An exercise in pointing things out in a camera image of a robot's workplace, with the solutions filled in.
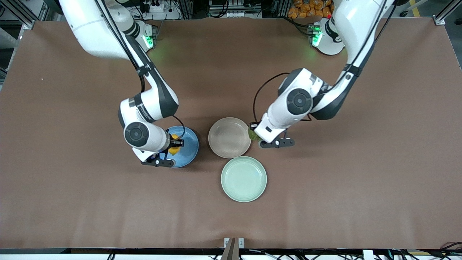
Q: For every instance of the white electronic device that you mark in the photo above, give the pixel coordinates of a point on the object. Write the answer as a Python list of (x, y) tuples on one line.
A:
[(234, 9)]

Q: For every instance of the pale green plate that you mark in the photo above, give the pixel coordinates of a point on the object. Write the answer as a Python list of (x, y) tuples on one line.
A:
[(244, 179)]

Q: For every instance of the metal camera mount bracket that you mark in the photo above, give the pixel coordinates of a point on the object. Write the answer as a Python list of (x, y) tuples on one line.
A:
[(234, 247)]

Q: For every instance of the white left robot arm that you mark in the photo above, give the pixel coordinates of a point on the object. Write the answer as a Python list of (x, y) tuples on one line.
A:
[(299, 101)]

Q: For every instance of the white power strip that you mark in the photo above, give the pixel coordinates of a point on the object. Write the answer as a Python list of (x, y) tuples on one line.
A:
[(158, 14)]

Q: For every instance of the blue plate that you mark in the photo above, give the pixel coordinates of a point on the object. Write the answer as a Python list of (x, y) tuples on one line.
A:
[(189, 146)]

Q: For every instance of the aluminium frame profile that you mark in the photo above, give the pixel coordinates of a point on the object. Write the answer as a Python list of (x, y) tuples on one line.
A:
[(445, 12), (25, 14)]

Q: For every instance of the beige plate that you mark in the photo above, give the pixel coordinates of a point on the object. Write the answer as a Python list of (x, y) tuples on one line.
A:
[(229, 137)]

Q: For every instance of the yellow lemon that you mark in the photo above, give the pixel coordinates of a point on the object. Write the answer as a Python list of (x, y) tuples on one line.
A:
[(174, 151)]

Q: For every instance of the bag of orange items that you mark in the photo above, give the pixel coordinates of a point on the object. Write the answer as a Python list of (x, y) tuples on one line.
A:
[(306, 9)]

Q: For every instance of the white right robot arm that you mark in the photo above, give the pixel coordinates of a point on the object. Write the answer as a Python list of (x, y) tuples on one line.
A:
[(108, 32)]

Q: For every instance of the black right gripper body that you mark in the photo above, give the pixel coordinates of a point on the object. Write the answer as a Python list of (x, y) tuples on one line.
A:
[(175, 143)]

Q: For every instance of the green lettuce leaf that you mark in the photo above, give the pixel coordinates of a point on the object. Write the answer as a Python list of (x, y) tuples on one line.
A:
[(252, 136)]

